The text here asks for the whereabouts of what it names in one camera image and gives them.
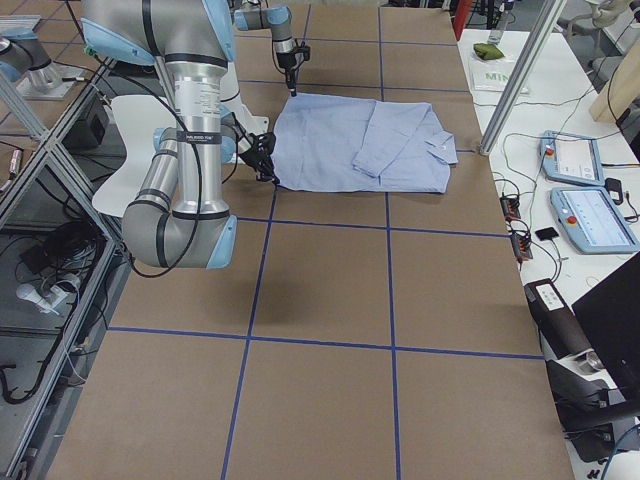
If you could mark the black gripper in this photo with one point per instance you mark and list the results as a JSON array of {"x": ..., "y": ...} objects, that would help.
[
  {"x": 255, "y": 156},
  {"x": 288, "y": 63}
]

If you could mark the light blue striped shirt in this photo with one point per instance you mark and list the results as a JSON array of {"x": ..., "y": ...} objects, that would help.
[{"x": 327, "y": 143}]

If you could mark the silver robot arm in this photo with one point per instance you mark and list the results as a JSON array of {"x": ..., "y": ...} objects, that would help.
[
  {"x": 276, "y": 19},
  {"x": 178, "y": 218}
]

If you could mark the white MINI plastic bag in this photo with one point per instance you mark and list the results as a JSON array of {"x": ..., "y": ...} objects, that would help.
[{"x": 490, "y": 75}]

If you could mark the olive green pouch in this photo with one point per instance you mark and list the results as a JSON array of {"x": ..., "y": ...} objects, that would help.
[{"x": 487, "y": 51}]

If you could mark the far orange circuit board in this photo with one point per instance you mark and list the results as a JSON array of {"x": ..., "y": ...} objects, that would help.
[{"x": 510, "y": 208}]

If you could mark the orange circuit board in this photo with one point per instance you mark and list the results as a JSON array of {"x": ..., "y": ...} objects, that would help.
[
  {"x": 510, "y": 208},
  {"x": 521, "y": 246}
]

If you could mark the near orange circuit board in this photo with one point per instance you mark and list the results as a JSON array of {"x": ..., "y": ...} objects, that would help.
[{"x": 521, "y": 246}]

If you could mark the far blue teach pendant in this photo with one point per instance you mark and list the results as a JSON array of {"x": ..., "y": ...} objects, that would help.
[{"x": 571, "y": 158}]

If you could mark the blue teach pendant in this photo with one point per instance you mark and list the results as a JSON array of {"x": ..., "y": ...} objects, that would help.
[
  {"x": 591, "y": 221},
  {"x": 571, "y": 158}
]

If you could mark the near blue teach pendant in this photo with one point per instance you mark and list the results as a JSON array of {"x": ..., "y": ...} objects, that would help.
[{"x": 591, "y": 221}]

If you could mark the black power adapter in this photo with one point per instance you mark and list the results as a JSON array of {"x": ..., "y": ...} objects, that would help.
[{"x": 614, "y": 188}]

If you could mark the black monitor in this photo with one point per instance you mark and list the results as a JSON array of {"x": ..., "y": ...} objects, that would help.
[{"x": 609, "y": 317}]

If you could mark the black label printer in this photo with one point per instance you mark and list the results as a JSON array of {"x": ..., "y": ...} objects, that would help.
[{"x": 594, "y": 415}]

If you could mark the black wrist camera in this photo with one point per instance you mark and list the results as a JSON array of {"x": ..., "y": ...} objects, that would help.
[{"x": 303, "y": 52}]

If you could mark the white camera stand pedestal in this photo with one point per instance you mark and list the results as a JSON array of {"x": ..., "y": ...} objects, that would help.
[{"x": 230, "y": 97}]

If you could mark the aluminium frame post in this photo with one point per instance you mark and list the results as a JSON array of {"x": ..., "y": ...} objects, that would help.
[{"x": 530, "y": 53}]

